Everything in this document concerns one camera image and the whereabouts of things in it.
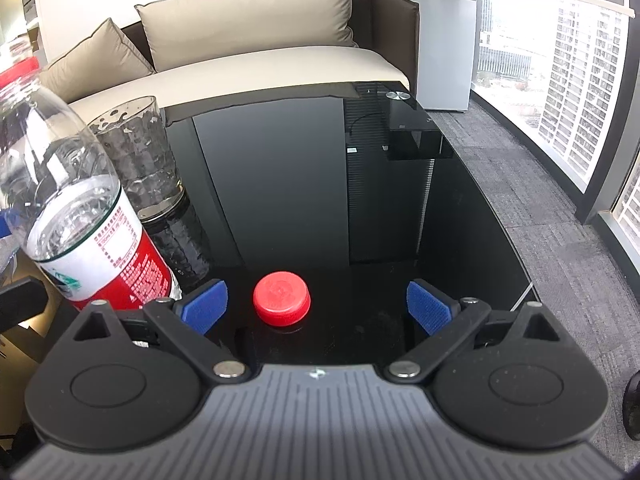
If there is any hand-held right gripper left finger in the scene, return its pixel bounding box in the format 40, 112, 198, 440
59, 278, 252, 384

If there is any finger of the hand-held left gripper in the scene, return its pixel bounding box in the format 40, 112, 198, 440
0, 279, 49, 334

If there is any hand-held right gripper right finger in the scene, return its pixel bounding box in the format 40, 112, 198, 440
384, 279, 572, 384

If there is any red bottle cap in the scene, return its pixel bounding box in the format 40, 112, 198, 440
252, 271, 312, 327

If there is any clear plastic water bottle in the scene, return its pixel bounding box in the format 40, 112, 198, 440
0, 72, 184, 312

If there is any textured glass cup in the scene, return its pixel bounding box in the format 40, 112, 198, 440
88, 95, 186, 224

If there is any dark round object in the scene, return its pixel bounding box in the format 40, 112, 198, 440
622, 372, 640, 442

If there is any small beige cushion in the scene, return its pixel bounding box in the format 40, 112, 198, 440
38, 18, 155, 104

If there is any brown sofa with beige seat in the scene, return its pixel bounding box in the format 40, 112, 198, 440
37, 0, 421, 127

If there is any silver refrigerator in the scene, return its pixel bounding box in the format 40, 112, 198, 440
387, 0, 479, 114

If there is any large beige cushion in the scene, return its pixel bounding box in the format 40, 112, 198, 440
134, 0, 360, 74

